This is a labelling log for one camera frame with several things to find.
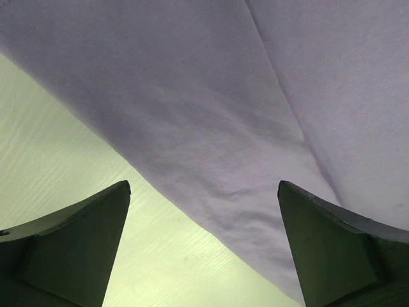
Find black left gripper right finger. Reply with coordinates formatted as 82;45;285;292
277;181;408;307

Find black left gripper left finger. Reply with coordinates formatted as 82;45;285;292
1;180;130;306

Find purple t shirt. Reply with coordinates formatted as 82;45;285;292
1;1;408;302

